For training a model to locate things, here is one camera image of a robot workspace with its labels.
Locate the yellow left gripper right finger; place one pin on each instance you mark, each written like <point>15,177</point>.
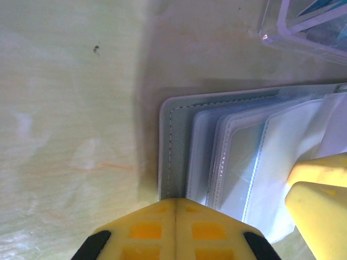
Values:
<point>206,230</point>

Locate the blue credit card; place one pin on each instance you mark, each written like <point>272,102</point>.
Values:
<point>320,8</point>

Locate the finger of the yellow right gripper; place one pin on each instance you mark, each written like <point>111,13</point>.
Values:
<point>322,222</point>
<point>322,170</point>

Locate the clear acrylic box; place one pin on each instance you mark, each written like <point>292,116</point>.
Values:
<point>282,27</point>

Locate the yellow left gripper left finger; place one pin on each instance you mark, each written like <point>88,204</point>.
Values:
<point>151,230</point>

